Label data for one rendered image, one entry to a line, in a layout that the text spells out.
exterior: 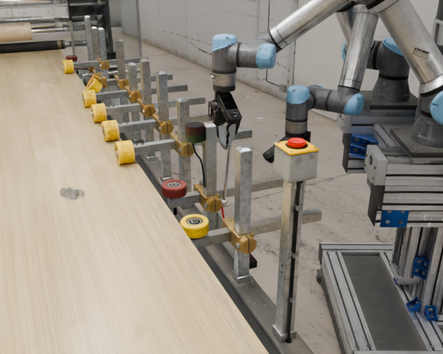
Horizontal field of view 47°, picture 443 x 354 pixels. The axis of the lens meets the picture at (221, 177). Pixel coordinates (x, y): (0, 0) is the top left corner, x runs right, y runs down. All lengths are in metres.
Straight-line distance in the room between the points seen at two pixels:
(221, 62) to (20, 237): 0.76
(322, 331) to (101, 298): 1.47
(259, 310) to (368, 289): 1.04
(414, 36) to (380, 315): 1.21
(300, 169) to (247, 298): 0.52
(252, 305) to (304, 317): 1.09
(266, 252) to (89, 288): 1.85
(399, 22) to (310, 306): 1.54
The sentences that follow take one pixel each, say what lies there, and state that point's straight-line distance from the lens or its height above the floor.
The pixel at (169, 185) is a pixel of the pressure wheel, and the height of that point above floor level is 0.91.
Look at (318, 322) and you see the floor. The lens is 2.50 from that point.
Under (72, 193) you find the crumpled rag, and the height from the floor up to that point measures 0.92.
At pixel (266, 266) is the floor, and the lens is 2.83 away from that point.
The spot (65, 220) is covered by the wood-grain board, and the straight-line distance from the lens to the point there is 1.50.
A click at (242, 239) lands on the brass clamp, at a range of 1.42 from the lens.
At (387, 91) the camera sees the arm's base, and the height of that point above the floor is 1.08.
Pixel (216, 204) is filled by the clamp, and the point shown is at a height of 0.85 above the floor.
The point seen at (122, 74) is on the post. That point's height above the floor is 0.99.
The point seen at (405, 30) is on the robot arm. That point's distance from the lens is 1.49.
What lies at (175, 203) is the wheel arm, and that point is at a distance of 1.65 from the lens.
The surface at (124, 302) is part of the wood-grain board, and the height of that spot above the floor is 0.90.
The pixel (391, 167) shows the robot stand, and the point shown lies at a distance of 1.68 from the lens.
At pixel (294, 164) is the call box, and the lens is 1.06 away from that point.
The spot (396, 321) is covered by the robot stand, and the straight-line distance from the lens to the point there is 2.26.
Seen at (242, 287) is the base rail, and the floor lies 0.70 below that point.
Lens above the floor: 1.61
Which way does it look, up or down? 25 degrees down
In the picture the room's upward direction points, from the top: straight up
